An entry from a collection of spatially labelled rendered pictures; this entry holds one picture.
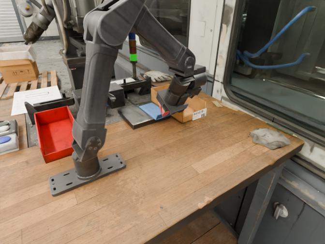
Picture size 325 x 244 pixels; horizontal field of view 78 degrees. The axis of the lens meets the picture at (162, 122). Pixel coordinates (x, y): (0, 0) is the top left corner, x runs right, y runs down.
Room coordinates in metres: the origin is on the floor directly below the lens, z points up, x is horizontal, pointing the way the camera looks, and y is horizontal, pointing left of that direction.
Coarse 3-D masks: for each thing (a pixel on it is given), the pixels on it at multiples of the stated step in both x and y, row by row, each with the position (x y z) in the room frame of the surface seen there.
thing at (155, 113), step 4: (148, 104) 0.81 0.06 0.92; (152, 104) 0.81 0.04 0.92; (140, 108) 0.78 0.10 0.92; (144, 108) 0.77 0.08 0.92; (156, 108) 0.77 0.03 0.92; (148, 112) 0.73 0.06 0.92; (152, 112) 0.73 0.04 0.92; (156, 112) 0.73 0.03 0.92; (160, 112) 0.73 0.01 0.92; (152, 116) 0.70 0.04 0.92; (156, 116) 0.70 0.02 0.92; (160, 116) 0.68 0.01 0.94; (164, 116) 0.70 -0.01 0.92
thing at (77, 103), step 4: (116, 92) 0.83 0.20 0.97; (120, 92) 0.84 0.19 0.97; (116, 96) 0.83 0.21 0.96; (120, 96) 0.84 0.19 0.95; (76, 100) 0.76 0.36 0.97; (80, 100) 0.75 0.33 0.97; (108, 100) 0.84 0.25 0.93; (116, 100) 0.83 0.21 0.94; (120, 100) 0.84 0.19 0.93; (124, 100) 0.85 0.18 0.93; (76, 104) 0.78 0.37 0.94; (108, 104) 0.85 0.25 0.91; (112, 104) 0.81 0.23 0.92; (116, 104) 0.82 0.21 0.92; (120, 104) 0.83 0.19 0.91; (124, 104) 0.84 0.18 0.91; (112, 108) 0.81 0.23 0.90
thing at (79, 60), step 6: (78, 36) 1.00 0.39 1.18; (72, 42) 0.94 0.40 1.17; (78, 42) 0.83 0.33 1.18; (84, 42) 0.83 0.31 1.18; (78, 48) 0.84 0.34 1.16; (84, 48) 0.76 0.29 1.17; (66, 54) 0.81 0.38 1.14; (72, 54) 0.81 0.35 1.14; (78, 54) 0.81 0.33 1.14; (84, 54) 0.79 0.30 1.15; (66, 60) 0.74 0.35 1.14; (72, 60) 0.75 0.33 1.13; (78, 60) 0.76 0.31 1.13; (84, 60) 0.77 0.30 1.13; (72, 66) 0.74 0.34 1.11; (78, 66) 0.76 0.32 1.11; (84, 66) 0.77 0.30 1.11
